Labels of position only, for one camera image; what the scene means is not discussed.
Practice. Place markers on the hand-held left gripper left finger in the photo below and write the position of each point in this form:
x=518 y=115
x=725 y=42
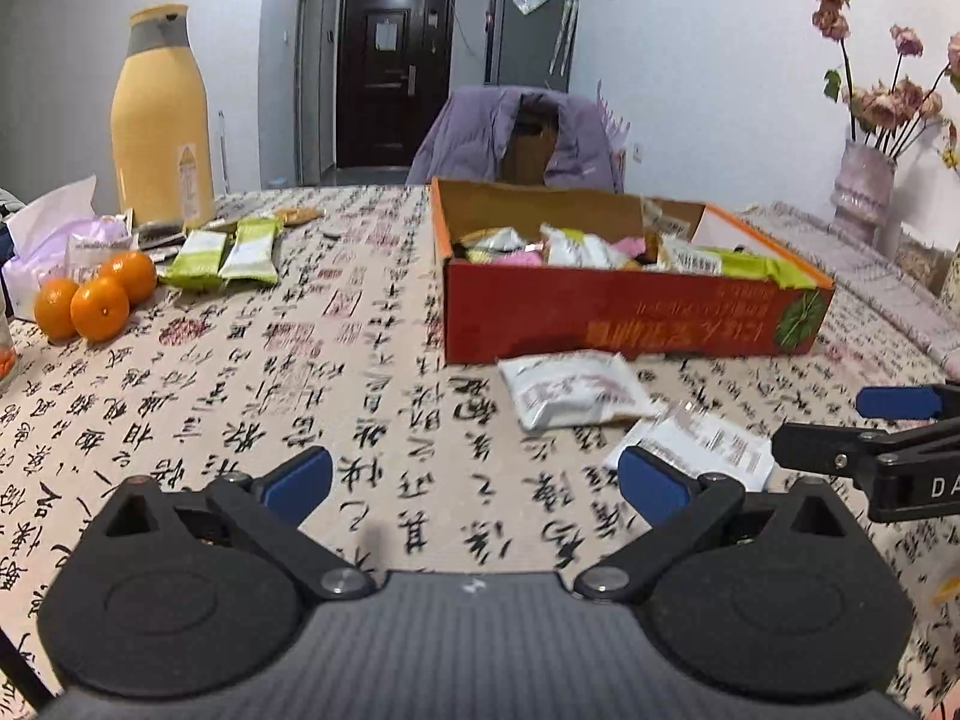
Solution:
x=300 y=480

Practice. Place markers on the white tissue paper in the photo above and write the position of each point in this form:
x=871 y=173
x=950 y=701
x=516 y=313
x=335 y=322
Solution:
x=56 y=206

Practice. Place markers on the dried pink rose bouquet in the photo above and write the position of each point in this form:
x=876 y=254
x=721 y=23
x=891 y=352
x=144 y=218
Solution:
x=885 y=105

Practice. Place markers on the small orange cracker packet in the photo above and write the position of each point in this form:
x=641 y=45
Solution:
x=296 y=216

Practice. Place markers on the heap of assorted packets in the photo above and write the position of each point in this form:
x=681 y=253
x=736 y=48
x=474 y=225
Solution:
x=585 y=249

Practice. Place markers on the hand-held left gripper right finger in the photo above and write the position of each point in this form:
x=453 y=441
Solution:
x=652 y=487

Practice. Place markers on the dark entrance door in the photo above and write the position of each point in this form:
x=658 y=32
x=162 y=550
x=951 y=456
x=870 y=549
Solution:
x=360 y=105

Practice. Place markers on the green and white packet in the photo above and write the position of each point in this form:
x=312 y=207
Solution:
x=196 y=259
x=251 y=251

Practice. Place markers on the yellow thermos bottle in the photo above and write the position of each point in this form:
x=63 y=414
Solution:
x=157 y=142

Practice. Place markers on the grey refrigerator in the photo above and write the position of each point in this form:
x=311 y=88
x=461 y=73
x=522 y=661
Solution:
x=525 y=52

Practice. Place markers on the orange cardboard box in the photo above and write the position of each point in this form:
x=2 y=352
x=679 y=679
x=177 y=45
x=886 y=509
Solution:
x=600 y=322

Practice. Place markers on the dark snack wrapper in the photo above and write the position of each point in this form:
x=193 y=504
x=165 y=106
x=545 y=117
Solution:
x=161 y=231

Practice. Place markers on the pink wall decoration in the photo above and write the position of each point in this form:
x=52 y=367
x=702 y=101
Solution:
x=611 y=116

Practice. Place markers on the grey interior door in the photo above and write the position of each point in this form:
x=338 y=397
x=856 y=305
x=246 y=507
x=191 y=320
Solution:
x=311 y=75

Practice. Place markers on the pink ceramic vase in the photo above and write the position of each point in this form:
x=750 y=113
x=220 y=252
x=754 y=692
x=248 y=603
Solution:
x=862 y=187

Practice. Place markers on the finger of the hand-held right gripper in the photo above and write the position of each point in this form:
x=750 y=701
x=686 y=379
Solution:
x=892 y=401
x=817 y=446

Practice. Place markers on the paper sheet on door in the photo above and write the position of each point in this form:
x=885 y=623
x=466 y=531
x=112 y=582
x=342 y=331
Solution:
x=385 y=34

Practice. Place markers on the brown wooden chair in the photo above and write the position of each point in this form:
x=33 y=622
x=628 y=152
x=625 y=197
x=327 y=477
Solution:
x=529 y=157

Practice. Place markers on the purple padded jacket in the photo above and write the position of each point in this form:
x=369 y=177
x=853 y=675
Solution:
x=465 y=142

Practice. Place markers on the white packet pink print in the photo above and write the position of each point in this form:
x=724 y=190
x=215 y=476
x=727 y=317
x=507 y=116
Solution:
x=570 y=390
x=705 y=442

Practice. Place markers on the white folded umbrella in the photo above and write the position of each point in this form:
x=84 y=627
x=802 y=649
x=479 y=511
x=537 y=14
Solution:
x=564 y=22

